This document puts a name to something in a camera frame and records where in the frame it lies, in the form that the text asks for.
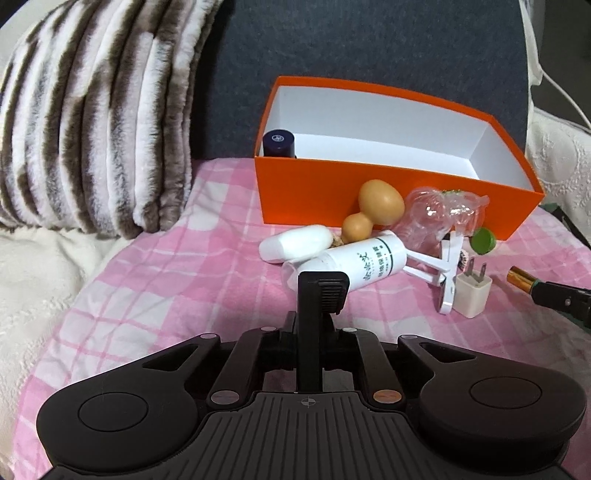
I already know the dark blue bottle cap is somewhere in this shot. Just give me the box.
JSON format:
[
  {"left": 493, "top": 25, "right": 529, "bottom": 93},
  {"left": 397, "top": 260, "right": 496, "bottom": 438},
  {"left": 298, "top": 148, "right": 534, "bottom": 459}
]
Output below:
[{"left": 262, "top": 130, "right": 296, "bottom": 158}]

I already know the gold tube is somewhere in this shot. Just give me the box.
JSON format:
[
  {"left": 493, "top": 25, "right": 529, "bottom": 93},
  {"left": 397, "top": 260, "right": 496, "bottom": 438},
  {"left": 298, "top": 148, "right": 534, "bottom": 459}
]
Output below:
[{"left": 507, "top": 265, "right": 539, "bottom": 294}]

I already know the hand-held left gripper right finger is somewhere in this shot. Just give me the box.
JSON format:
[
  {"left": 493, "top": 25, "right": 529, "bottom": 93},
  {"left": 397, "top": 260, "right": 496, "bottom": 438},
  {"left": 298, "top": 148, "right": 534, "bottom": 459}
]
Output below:
[{"left": 321, "top": 271, "right": 467, "bottom": 411}]

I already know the pink plaid blanket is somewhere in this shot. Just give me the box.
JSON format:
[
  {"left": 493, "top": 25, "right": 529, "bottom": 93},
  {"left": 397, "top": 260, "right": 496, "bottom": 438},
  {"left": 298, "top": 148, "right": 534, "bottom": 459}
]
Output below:
[{"left": 14, "top": 157, "right": 591, "bottom": 472}]

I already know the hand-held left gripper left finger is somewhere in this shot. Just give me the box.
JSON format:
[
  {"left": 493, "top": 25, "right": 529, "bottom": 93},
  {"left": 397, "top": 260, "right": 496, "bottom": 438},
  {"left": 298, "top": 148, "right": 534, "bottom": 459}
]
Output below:
[{"left": 143, "top": 271, "right": 324, "bottom": 411}]

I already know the white oval case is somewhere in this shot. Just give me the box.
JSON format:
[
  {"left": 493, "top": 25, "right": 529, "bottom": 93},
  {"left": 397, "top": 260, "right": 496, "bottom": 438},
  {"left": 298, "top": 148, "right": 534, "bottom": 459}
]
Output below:
[{"left": 259, "top": 224, "right": 332, "bottom": 265}]

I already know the white cable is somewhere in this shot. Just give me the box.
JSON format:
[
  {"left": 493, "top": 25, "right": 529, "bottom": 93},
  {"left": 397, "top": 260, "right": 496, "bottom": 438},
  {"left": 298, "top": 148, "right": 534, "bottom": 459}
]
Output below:
[{"left": 522, "top": 9, "right": 591, "bottom": 132}]

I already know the striped fur pillow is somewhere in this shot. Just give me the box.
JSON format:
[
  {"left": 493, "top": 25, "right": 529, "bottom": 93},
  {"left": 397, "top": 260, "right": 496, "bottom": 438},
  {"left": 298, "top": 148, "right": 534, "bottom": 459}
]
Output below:
[{"left": 0, "top": 0, "right": 227, "bottom": 238}]

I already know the dark grey backrest cushion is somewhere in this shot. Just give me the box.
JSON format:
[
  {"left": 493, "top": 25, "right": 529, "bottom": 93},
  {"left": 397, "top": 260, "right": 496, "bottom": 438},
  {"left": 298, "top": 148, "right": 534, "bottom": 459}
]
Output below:
[{"left": 194, "top": 0, "right": 529, "bottom": 162}]

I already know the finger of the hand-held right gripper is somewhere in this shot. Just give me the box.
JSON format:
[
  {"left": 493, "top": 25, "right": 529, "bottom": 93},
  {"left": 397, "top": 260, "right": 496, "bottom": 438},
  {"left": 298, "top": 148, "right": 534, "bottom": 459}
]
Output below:
[
  {"left": 531, "top": 290, "right": 591, "bottom": 329},
  {"left": 541, "top": 281, "right": 591, "bottom": 296}
]

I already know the white embossed cloth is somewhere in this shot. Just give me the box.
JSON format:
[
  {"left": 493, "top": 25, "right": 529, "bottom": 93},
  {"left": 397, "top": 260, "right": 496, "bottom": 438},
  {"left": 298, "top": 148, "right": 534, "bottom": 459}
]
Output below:
[{"left": 519, "top": 0, "right": 591, "bottom": 208}]

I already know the brown gourd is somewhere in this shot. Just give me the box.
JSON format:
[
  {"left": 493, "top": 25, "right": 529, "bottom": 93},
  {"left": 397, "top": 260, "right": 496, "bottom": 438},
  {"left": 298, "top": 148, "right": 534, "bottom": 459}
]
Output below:
[{"left": 342, "top": 179, "right": 406, "bottom": 243}]

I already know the orange cardboard box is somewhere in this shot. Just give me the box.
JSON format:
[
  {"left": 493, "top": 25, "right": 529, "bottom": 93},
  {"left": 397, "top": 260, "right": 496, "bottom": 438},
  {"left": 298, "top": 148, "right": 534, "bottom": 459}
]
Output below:
[{"left": 253, "top": 76, "right": 546, "bottom": 241}]

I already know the white bottle with green label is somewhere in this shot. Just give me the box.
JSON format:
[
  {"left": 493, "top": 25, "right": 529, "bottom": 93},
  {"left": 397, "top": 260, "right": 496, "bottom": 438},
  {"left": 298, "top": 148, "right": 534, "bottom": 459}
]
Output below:
[{"left": 283, "top": 231, "right": 407, "bottom": 292}]

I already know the cream sofa cover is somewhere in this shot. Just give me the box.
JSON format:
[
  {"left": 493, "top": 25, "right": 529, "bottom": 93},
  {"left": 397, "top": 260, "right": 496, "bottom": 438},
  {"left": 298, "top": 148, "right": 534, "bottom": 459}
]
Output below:
[{"left": 0, "top": 0, "right": 134, "bottom": 416}]

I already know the white charger plug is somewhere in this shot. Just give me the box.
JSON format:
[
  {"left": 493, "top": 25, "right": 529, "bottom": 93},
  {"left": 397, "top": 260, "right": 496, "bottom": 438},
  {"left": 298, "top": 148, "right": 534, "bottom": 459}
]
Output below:
[{"left": 455, "top": 258, "right": 493, "bottom": 319}]

